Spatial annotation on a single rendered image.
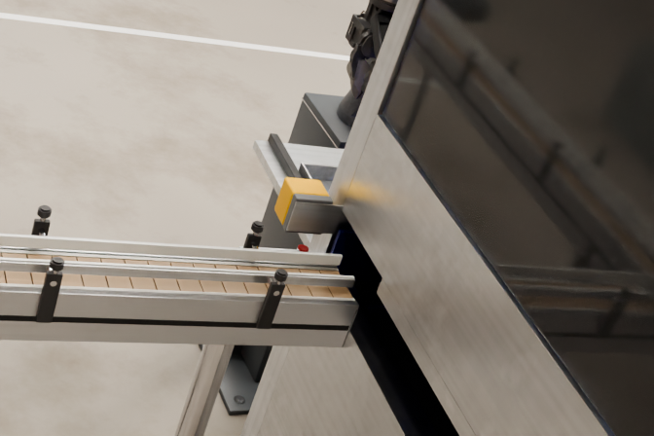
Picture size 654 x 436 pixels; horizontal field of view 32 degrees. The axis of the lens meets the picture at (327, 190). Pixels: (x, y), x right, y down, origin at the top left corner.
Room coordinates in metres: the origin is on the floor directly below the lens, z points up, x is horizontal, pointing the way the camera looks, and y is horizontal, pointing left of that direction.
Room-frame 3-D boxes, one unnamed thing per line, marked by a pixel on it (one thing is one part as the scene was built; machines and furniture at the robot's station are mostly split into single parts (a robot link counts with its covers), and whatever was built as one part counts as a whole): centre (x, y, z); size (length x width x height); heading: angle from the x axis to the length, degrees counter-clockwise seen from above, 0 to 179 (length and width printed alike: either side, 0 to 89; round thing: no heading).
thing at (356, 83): (2.11, 0.03, 1.13); 0.06 x 0.03 x 0.09; 31
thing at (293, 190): (1.77, 0.03, 0.99); 0.08 x 0.07 x 0.07; 30
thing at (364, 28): (2.12, 0.02, 1.23); 0.09 x 0.08 x 0.12; 31
